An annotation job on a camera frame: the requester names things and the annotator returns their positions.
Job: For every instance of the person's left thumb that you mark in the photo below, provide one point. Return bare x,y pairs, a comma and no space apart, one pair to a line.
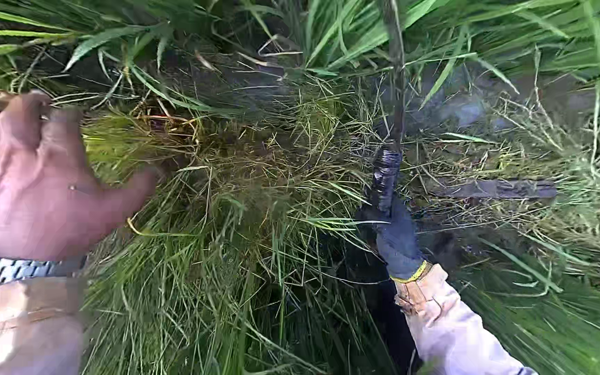
131,197

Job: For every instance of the person's right fingers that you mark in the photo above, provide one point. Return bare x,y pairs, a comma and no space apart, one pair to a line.
368,214

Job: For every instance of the person's right hand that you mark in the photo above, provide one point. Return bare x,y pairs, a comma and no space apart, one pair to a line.
400,242

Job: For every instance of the person's left index finger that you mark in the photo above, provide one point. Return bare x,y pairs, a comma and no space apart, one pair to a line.
64,135

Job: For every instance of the person's left middle finger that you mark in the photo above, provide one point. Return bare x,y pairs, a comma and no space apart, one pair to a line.
20,121

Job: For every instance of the flat grey wooden strip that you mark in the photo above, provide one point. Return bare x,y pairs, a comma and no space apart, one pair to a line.
508,188

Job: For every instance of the pile of cut grass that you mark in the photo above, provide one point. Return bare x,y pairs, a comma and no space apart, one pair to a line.
216,208

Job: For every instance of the person's left forearm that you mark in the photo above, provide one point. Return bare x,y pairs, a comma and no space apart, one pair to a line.
24,323

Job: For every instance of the person's left hand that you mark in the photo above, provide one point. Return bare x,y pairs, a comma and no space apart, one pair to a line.
45,208

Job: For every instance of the tall green grass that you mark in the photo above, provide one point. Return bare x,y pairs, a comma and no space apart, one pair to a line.
529,31

